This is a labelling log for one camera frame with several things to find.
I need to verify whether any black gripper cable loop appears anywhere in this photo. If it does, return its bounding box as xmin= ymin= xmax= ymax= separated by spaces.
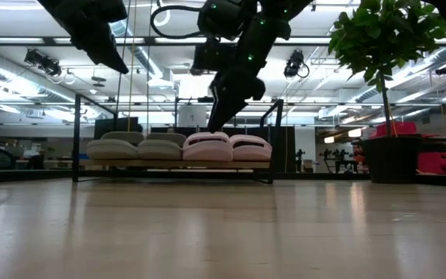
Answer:
xmin=149 ymin=4 xmax=209 ymax=40

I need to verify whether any thin yellow cord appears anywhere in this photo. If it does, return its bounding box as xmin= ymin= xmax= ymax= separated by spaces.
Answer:
xmin=127 ymin=0 xmax=137 ymax=133

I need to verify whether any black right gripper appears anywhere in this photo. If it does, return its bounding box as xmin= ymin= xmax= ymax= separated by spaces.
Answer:
xmin=207 ymin=68 xmax=266 ymax=132

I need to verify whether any red and black cart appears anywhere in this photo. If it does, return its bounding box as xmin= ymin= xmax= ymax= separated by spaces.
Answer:
xmin=369 ymin=121 xmax=446 ymax=176

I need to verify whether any black ceiling camera rig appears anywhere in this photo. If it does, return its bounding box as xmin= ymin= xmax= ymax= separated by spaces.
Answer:
xmin=23 ymin=47 xmax=63 ymax=78

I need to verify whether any black computer monitor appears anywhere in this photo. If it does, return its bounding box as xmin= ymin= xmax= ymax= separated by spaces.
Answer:
xmin=93 ymin=116 xmax=144 ymax=141

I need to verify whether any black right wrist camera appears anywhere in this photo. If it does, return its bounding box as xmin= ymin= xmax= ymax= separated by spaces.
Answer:
xmin=190 ymin=40 xmax=240 ymax=75

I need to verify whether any black aluminium table frame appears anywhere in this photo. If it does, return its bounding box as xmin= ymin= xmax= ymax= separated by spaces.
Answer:
xmin=0 ymin=169 xmax=446 ymax=188

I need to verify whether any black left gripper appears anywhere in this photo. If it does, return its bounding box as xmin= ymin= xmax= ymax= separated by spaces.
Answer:
xmin=36 ymin=0 xmax=130 ymax=74

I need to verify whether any black frame wooden shoe shelf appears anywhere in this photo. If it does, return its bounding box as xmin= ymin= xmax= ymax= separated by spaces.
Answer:
xmin=71 ymin=94 xmax=285 ymax=185

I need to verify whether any pink rubber slide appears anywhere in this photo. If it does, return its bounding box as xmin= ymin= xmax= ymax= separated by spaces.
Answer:
xmin=181 ymin=131 xmax=235 ymax=163
xmin=228 ymin=133 xmax=273 ymax=163

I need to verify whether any green plant in black pot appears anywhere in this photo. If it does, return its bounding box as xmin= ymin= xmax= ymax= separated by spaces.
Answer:
xmin=328 ymin=0 xmax=446 ymax=184

